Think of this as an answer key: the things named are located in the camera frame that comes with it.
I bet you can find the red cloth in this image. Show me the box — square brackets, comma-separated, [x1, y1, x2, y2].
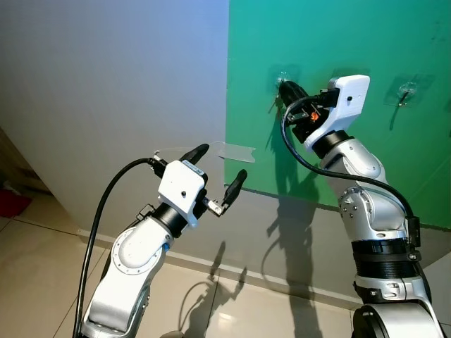
[0, 187, 32, 219]

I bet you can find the clear tape strip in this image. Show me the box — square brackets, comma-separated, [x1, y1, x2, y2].
[215, 141, 256, 164]

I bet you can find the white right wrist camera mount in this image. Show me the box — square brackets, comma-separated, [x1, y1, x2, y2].
[308, 75, 371, 146]

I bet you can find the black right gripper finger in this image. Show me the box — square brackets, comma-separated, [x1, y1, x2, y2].
[279, 81, 309, 106]

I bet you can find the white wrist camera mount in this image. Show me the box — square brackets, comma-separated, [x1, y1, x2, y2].
[158, 161, 208, 227]
[308, 75, 371, 146]

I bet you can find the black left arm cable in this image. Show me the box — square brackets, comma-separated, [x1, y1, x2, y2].
[73, 158, 166, 338]

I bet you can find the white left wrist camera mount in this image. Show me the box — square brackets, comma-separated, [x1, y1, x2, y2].
[158, 161, 208, 227]

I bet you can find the clear adhesive wall hook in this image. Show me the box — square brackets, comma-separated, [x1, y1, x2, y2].
[271, 67, 302, 99]
[385, 75, 433, 108]

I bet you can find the large green wall board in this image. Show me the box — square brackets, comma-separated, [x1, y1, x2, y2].
[224, 0, 451, 230]

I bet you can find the brown wooden furniture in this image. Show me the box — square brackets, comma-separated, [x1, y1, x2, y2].
[0, 127, 51, 196]

